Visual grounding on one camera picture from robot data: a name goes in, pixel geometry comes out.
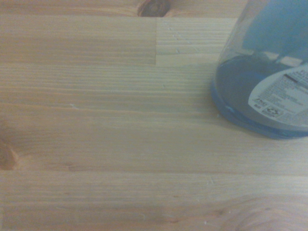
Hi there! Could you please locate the blue dish soap bottle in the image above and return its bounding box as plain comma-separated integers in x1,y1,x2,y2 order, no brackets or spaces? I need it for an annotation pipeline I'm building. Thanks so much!
210,0,308,141

